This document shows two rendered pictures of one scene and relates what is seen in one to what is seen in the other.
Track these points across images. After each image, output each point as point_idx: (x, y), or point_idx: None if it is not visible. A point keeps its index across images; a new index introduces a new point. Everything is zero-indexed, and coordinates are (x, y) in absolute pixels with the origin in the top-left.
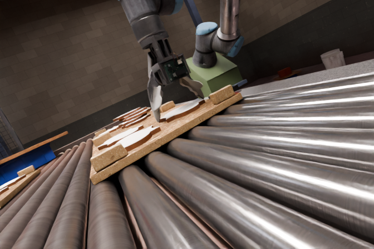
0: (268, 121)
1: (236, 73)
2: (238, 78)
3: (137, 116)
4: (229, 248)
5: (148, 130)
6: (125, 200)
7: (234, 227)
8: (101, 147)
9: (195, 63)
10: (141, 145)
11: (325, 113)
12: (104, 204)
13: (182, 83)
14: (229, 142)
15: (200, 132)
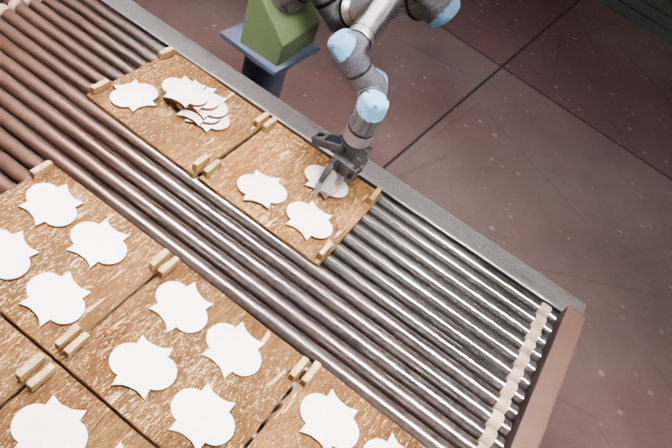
0: (408, 250)
1: (313, 33)
2: (311, 39)
3: (219, 118)
4: None
5: (323, 215)
6: None
7: (413, 305)
8: (247, 200)
9: None
10: (332, 238)
11: (432, 262)
12: (351, 288)
13: None
14: (390, 256)
15: (365, 235)
